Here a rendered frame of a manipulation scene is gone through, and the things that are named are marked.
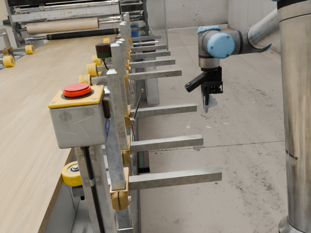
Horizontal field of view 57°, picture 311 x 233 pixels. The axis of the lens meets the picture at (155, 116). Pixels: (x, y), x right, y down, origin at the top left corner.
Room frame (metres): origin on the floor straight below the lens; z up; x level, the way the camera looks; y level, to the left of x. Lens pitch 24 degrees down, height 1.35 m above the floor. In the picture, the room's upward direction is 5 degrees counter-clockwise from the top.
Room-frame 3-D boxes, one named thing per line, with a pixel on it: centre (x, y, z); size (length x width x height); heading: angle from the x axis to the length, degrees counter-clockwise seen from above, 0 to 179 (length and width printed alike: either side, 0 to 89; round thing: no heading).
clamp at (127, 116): (1.18, 0.14, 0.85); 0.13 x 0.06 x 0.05; 2
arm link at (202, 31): (1.21, -0.25, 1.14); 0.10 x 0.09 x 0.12; 5
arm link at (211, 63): (1.22, -0.25, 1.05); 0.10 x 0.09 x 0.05; 2
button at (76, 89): (0.40, 0.11, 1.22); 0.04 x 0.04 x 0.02
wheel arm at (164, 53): (1.95, 0.11, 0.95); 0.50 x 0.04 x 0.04; 92
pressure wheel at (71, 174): (0.70, 0.24, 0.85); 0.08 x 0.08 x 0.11
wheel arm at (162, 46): (2.20, 0.05, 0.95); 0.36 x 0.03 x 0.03; 92
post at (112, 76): (0.91, 0.13, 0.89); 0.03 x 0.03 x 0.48; 2
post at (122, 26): (1.91, 0.16, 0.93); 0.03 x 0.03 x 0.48; 2
